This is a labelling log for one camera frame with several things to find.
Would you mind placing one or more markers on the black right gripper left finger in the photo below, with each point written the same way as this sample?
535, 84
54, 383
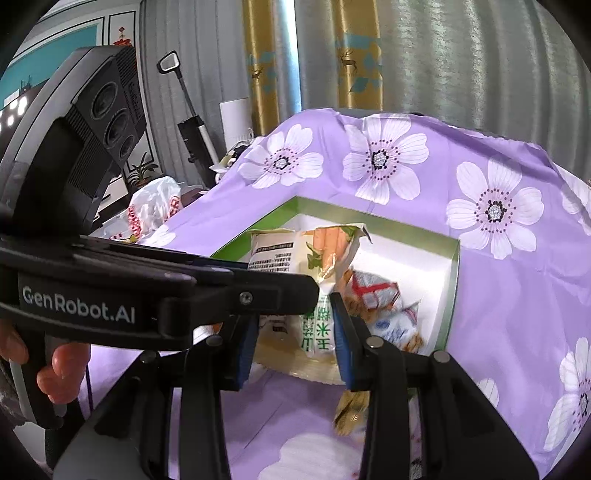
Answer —
221, 362

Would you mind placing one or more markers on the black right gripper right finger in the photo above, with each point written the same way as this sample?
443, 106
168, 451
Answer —
463, 436

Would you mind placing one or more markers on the yellow cracker packet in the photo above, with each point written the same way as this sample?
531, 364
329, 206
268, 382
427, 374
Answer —
301, 346

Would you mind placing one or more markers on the gold snack packet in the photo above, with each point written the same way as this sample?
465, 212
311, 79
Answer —
351, 412

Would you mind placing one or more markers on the white blue peanut snack packet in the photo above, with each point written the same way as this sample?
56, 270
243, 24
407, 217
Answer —
378, 302

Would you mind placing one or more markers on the cream green snack packet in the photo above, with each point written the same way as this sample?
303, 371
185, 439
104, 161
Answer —
324, 253

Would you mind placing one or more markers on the person's left hand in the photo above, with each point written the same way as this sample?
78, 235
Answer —
60, 380

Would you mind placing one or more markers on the potted green plant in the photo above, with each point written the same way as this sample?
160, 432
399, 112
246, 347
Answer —
142, 173

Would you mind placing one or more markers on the red Chinese knot decoration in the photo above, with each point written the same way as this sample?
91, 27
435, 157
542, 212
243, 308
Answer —
122, 40

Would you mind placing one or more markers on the white plastic shopping bag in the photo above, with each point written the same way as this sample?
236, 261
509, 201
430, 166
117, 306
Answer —
150, 207

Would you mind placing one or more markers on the purple floral table cloth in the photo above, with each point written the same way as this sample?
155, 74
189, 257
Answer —
521, 325

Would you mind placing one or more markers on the black upright vacuum cleaner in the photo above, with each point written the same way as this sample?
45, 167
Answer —
193, 130

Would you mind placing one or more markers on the green cardboard box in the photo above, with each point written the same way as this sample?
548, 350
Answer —
425, 264

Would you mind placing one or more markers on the gold patterned curtain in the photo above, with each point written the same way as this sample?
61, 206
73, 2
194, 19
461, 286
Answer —
261, 62
358, 48

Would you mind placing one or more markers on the grey curtain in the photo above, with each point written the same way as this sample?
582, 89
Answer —
518, 69

